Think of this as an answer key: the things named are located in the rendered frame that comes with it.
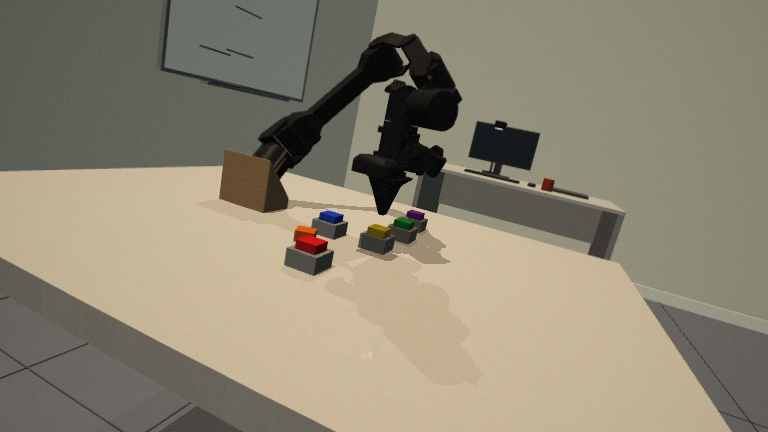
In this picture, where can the yellow button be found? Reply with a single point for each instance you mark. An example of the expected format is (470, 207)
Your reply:
(377, 239)

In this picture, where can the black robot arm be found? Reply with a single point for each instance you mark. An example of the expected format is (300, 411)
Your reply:
(434, 105)

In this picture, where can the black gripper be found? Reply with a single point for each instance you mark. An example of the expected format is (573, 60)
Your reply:
(386, 174)

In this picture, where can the blue button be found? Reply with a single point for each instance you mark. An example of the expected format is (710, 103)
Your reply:
(330, 224)

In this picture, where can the red button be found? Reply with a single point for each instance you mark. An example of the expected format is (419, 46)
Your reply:
(309, 255)

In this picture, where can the green button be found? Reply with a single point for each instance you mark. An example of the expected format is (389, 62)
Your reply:
(404, 230)

